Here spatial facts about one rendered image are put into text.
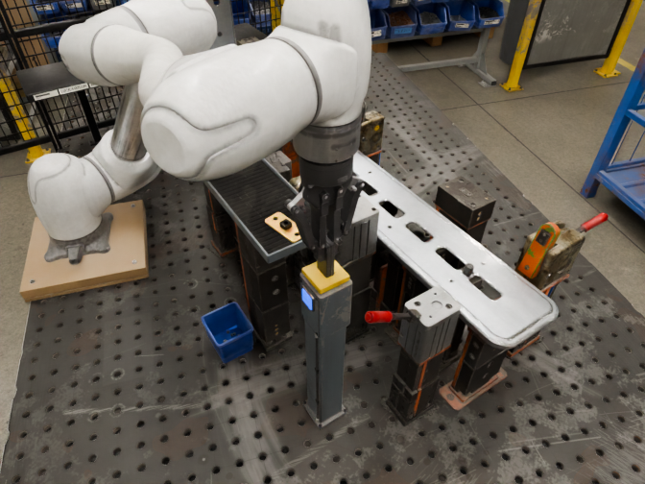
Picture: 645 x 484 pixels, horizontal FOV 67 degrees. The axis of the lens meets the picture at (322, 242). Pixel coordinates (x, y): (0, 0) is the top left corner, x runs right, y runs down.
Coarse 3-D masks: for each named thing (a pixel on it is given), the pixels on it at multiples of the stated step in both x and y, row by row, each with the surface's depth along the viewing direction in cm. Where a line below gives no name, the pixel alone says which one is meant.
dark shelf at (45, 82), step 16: (240, 32) 198; (256, 32) 198; (48, 64) 175; (64, 64) 175; (32, 80) 165; (48, 80) 165; (64, 80) 165; (80, 80) 165; (32, 96) 159; (48, 96) 161
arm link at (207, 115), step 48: (96, 48) 82; (144, 48) 75; (240, 48) 48; (288, 48) 49; (144, 96) 56; (192, 96) 42; (240, 96) 44; (288, 96) 47; (144, 144) 46; (192, 144) 43; (240, 144) 45
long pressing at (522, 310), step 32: (384, 192) 124; (384, 224) 115; (448, 224) 115; (416, 256) 107; (480, 256) 107; (448, 288) 100; (512, 288) 100; (480, 320) 94; (512, 320) 94; (544, 320) 95
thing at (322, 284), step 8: (312, 264) 84; (336, 264) 84; (304, 272) 82; (312, 272) 82; (320, 272) 82; (336, 272) 82; (344, 272) 82; (312, 280) 81; (320, 280) 81; (328, 280) 81; (336, 280) 81; (344, 280) 82; (320, 288) 80; (328, 288) 80
